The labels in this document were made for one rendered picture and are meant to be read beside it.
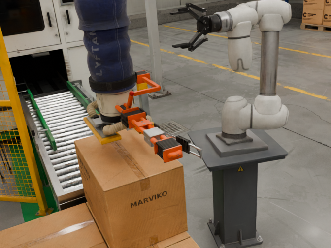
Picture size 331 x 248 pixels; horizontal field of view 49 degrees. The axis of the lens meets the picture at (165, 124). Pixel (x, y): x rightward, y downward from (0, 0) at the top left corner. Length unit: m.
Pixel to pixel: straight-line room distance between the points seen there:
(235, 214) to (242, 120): 0.67
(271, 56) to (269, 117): 0.36
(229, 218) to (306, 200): 0.86
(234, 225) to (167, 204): 0.87
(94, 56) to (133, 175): 0.57
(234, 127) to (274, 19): 0.66
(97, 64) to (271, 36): 1.05
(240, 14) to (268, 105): 0.72
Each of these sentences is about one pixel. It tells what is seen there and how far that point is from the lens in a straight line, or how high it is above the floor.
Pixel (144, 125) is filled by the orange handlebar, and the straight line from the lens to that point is 1.47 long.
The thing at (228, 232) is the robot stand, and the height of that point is 0.12.
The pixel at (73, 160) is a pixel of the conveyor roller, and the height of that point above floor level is 0.55.
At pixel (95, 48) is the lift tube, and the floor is 1.52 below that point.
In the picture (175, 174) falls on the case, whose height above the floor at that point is 0.91.
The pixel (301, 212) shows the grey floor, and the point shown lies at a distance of 3.04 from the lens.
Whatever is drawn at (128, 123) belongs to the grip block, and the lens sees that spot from 1.55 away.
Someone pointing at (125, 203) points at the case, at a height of 0.84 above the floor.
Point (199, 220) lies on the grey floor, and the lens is 2.89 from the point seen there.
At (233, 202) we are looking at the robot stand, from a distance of 2.47.
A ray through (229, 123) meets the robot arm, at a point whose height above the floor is 0.91.
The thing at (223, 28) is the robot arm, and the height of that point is 1.56.
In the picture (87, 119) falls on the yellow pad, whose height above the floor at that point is 1.12.
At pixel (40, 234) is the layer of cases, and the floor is 0.54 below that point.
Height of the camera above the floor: 1.84
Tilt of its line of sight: 24 degrees down
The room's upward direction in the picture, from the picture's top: 5 degrees counter-clockwise
